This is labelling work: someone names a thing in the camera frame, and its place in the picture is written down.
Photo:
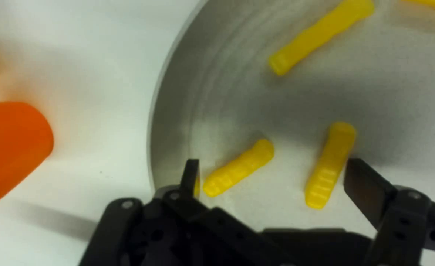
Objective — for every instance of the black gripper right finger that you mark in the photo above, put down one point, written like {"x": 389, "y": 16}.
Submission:
{"x": 370, "y": 192}

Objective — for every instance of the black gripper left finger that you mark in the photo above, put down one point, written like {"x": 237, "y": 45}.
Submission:
{"x": 189, "y": 177}

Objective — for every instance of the grey round plate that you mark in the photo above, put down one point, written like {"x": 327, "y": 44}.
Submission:
{"x": 226, "y": 88}

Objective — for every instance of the orange plastic cup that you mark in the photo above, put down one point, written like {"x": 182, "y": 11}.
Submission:
{"x": 7, "y": 147}

